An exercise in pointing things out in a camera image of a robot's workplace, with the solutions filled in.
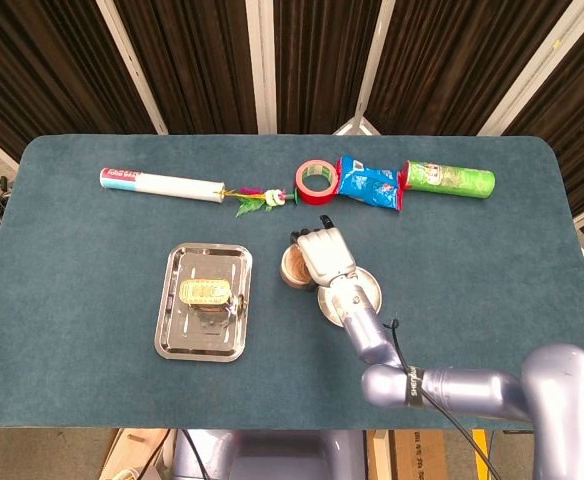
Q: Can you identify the purple robot torso base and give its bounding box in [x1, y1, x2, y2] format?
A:
[171, 428, 368, 480]

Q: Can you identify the small brown-lidded cup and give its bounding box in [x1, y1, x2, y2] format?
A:
[279, 243, 319, 292]

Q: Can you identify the blue snack bag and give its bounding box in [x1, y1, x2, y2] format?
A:
[333, 155, 409, 213]

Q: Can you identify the red tape roll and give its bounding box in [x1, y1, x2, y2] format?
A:
[294, 159, 339, 207]

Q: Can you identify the rectangular steel tray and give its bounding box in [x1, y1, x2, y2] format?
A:
[153, 242, 253, 363]

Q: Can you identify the white partition frame post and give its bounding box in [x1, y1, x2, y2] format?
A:
[476, 0, 584, 137]
[95, 0, 169, 136]
[244, 0, 278, 135]
[331, 0, 398, 136]

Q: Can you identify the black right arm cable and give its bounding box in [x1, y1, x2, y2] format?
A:
[383, 318, 503, 480]

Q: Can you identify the blue felt table mat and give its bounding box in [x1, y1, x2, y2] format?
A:
[0, 133, 584, 432]

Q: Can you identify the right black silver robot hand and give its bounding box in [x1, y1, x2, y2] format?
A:
[290, 214, 359, 294]

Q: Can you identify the white paper roll tube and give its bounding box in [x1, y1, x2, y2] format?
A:
[98, 167, 225, 205]

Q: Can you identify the green chips canister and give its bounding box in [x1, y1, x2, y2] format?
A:
[402, 159, 497, 201]

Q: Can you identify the artificial flower sprig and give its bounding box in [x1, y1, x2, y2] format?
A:
[221, 185, 300, 218]

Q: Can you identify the round steel plate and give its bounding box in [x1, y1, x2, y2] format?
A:
[316, 268, 384, 329]

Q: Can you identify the gold sardine tin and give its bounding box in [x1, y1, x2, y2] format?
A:
[178, 277, 248, 322]

